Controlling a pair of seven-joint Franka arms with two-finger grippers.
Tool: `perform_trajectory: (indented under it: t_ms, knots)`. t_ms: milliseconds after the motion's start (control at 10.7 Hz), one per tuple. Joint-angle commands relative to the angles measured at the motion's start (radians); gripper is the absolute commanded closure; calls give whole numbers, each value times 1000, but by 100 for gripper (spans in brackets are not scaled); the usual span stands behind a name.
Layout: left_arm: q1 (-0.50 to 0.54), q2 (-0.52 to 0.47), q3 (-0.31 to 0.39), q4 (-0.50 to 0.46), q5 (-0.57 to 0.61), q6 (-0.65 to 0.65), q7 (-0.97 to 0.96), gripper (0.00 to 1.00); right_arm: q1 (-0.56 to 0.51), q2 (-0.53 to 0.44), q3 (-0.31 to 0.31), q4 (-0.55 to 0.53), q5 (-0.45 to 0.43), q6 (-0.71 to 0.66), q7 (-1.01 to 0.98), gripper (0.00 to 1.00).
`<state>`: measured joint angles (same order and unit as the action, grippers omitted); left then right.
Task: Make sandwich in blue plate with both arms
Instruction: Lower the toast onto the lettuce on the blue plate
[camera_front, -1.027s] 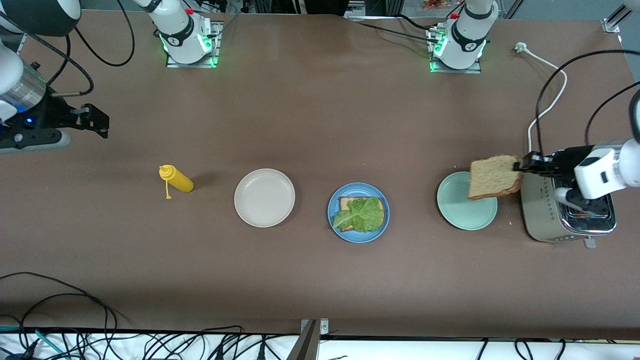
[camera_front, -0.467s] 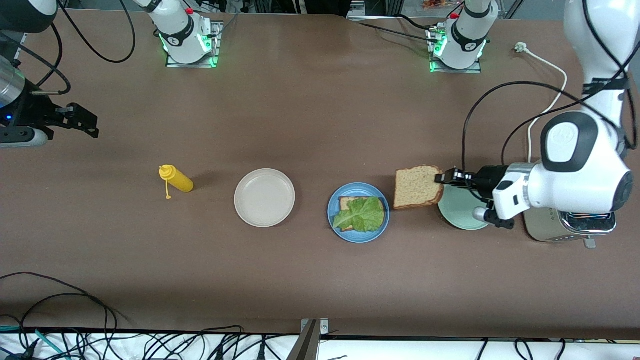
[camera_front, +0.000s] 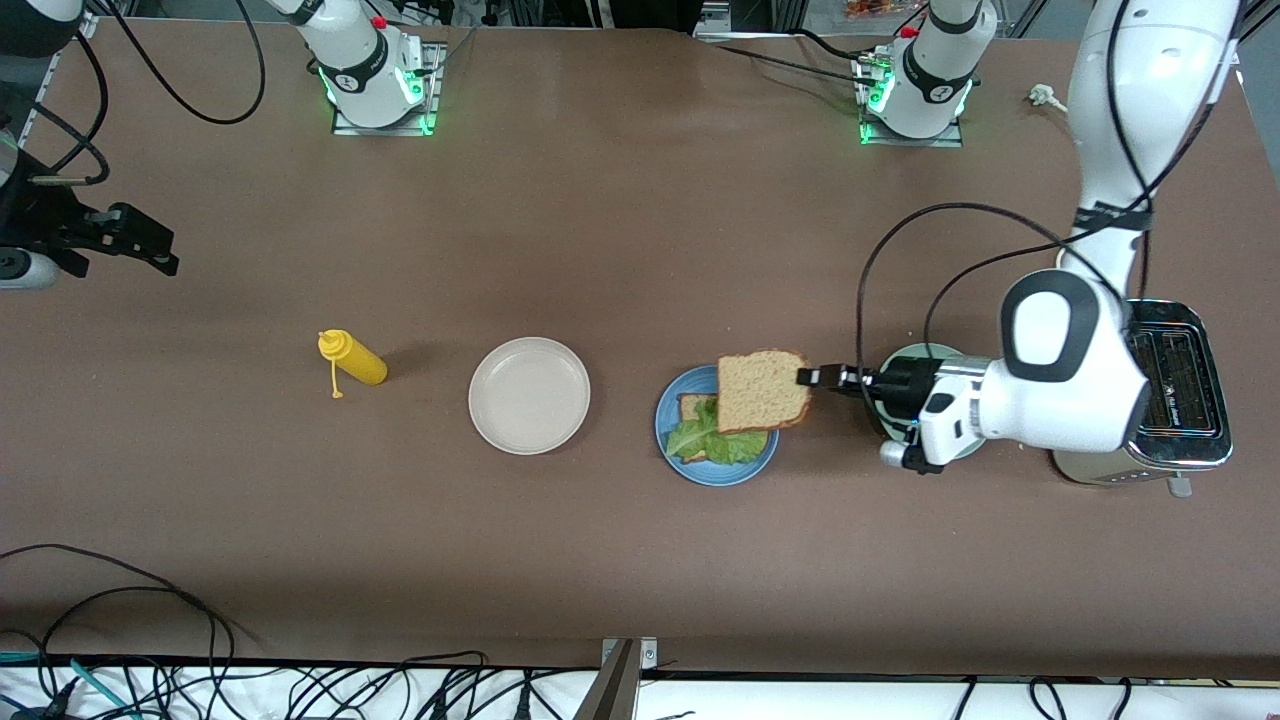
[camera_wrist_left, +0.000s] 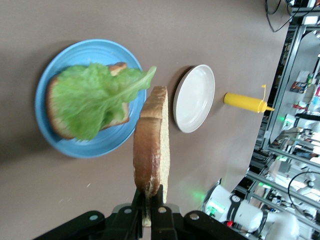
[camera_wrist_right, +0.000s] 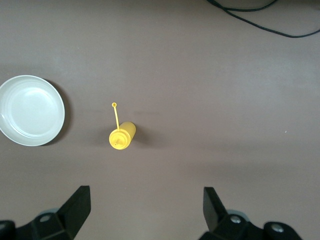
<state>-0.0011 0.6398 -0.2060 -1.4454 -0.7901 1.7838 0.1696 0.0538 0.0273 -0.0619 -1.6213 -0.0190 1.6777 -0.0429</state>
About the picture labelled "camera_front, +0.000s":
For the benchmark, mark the green lettuce leaf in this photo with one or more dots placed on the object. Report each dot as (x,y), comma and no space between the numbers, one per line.
(705,445)

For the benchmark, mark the cream white plate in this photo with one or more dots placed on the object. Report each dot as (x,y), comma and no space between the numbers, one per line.
(529,396)

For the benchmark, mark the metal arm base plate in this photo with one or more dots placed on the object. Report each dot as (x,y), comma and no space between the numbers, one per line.
(955,138)
(385,125)

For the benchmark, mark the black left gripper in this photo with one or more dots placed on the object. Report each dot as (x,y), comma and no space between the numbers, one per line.
(905,384)

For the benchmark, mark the brown bread slice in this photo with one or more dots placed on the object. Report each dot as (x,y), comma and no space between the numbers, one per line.
(762,392)
(695,405)

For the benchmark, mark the aluminium side rail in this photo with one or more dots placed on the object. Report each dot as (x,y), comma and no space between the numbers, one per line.
(45,90)

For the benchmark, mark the person in black clothing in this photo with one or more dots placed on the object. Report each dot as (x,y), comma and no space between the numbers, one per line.
(650,12)

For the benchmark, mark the yellow squeeze bottle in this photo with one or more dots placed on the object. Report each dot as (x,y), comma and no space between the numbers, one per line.
(360,362)

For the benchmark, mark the pale green plate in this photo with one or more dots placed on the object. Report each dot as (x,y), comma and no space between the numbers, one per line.
(915,355)

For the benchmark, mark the blue plate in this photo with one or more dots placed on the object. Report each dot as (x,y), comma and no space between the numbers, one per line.
(720,475)

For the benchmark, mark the chrome beige toaster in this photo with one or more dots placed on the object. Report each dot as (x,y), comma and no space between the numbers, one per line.
(1185,400)

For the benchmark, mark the orange packet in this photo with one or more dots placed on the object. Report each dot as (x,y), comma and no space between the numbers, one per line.
(880,8)

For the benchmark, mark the aluminium corner strut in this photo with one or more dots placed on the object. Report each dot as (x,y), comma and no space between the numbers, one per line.
(1240,40)

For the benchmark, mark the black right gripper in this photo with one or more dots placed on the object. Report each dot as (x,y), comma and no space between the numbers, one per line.
(40,222)

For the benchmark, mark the aluminium bracket profile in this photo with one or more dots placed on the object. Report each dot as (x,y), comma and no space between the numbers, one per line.
(615,690)

